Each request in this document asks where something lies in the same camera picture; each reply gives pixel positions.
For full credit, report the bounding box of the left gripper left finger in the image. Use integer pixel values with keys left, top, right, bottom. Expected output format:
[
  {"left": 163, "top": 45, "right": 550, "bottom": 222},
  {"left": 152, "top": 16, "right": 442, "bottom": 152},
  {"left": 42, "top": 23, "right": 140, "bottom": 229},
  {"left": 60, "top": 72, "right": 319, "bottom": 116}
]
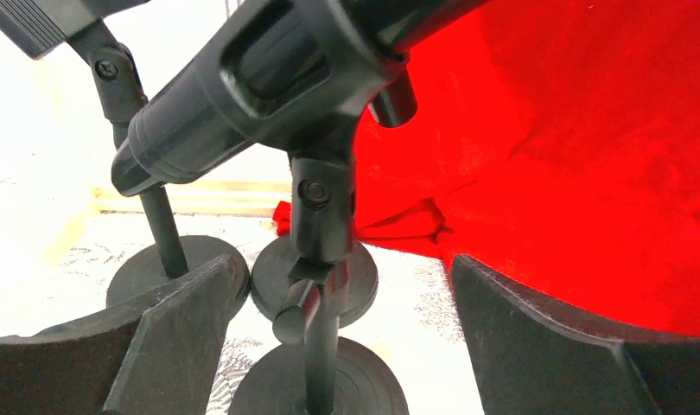
[{"left": 0, "top": 255, "right": 241, "bottom": 414}]

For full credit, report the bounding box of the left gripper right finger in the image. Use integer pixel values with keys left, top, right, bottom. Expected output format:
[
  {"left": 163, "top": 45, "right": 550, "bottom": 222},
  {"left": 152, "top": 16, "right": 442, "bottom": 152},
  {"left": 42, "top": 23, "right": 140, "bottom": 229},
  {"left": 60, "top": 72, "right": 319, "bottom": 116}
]
[{"left": 450, "top": 255, "right": 700, "bottom": 414}]

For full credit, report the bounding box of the black mic stand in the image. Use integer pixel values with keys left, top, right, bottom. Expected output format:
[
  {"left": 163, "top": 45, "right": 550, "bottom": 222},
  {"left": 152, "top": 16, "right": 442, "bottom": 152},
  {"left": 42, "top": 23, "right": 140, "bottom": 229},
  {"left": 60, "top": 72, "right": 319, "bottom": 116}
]
[
  {"left": 0, "top": 0, "right": 251, "bottom": 319},
  {"left": 251, "top": 235, "right": 379, "bottom": 328},
  {"left": 229, "top": 118, "right": 408, "bottom": 414}
]

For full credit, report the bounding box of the black microphone silver grille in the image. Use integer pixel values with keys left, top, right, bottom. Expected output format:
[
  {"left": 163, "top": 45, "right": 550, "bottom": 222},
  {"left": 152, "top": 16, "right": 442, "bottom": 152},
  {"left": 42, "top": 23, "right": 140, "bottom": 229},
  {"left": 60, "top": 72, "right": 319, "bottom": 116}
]
[{"left": 368, "top": 69, "right": 418, "bottom": 128}]

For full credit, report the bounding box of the red t-shirt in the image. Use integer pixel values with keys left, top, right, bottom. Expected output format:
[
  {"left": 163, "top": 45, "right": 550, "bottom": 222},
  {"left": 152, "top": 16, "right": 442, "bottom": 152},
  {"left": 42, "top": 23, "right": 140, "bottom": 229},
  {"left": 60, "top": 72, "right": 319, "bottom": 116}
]
[{"left": 272, "top": 0, "right": 700, "bottom": 339}]

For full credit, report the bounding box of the wooden clothes rack frame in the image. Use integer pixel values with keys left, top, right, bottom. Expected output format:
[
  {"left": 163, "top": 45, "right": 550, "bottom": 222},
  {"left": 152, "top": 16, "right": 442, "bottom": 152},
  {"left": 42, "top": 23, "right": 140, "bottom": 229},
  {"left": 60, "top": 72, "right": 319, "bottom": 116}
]
[{"left": 92, "top": 180, "right": 291, "bottom": 217}]

